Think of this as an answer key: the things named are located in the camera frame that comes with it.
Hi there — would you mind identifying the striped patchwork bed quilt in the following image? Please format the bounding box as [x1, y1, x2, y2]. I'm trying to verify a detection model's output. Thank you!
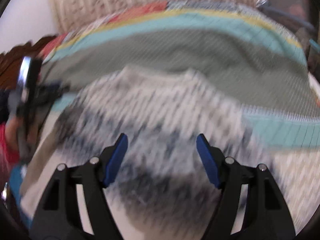
[10, 0, 320, 235]

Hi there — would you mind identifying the white fleece patterned sweater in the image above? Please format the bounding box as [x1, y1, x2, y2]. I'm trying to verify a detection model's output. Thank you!
[21, 64, 278, 240]

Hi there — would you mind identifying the carved wooden headboard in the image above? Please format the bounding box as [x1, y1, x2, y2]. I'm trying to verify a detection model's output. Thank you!
[0, 35, 57, 89]

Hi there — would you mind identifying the person's left hand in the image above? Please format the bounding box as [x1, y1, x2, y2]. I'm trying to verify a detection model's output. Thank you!
[4, 115, 39, 153]

